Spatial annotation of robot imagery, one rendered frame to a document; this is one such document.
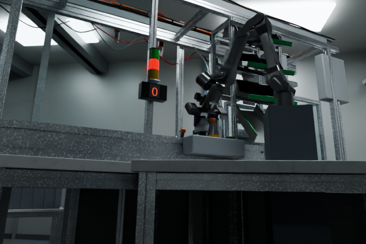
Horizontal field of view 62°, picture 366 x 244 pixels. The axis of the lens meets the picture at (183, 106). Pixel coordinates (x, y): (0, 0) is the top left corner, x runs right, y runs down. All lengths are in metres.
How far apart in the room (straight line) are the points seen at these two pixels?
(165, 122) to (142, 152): 4.04
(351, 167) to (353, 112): 4.53
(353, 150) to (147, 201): 4.58
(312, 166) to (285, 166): 0.06
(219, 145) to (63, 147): 0.48
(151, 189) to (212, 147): 0.30
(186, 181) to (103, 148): 0.29
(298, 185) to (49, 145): 0.65
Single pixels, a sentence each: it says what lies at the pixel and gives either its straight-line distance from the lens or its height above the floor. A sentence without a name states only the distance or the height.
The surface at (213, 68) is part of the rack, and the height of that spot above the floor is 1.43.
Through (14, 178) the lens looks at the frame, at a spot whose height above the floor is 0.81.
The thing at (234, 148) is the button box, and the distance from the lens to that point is 1.06.
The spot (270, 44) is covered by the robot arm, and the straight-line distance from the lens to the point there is 1.18.
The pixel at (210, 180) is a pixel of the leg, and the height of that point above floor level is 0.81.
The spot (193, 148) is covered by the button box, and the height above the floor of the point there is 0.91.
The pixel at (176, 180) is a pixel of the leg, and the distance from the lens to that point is 0.79.
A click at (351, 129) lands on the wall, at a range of 5.25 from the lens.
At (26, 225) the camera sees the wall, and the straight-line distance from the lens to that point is 5.77.
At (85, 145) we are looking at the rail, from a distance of 0.92.
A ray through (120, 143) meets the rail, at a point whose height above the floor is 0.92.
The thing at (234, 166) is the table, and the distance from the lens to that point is 0.75.
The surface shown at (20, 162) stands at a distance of 0.82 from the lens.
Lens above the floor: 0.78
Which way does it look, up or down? 16 degrees up
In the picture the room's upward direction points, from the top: 1 degrees clockwise
